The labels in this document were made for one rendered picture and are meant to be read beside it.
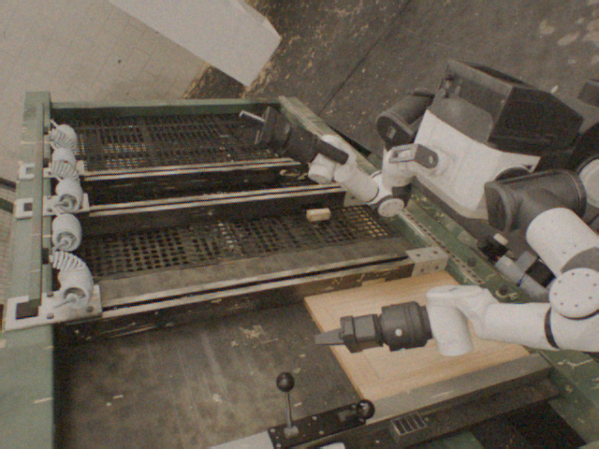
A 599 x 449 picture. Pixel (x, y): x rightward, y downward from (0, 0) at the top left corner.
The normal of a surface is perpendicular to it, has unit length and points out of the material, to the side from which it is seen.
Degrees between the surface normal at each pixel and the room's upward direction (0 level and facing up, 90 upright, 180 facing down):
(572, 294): 17
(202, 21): 90
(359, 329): 33
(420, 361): 60
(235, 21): 90
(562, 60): 0
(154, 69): 90
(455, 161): 23
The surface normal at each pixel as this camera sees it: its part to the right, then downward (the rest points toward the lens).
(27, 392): 0.11, -0.84
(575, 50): -0.73, -0.32
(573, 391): -0.92, 0.12
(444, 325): -0.16, 0.07
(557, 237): -0.72, -0.55
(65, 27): 0.29, 0.65
